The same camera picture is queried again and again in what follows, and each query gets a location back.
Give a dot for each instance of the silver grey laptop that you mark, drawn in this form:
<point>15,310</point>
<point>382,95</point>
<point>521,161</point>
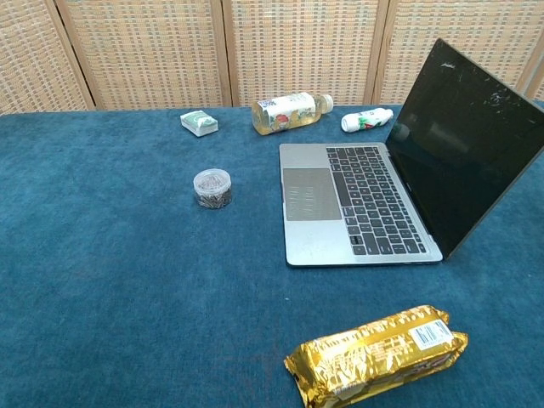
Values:
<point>314,238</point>

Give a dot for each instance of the yellow tea bottle with label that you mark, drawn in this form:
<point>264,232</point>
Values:
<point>285,114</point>

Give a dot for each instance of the green and white card box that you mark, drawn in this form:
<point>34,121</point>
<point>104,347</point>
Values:
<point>199,122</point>

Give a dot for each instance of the small white plastic bottle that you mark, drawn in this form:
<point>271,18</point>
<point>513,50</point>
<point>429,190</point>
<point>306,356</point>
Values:
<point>365,120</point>

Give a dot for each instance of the blue carpet table cover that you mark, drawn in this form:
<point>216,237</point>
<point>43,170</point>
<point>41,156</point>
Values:
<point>106,255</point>

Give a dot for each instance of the gold foil snack packet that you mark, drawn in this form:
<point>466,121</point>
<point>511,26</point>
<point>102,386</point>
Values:
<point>374,357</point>

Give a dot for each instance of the woven wooden folding screen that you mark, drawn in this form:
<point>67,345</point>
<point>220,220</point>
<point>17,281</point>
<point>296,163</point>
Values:
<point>149,51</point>

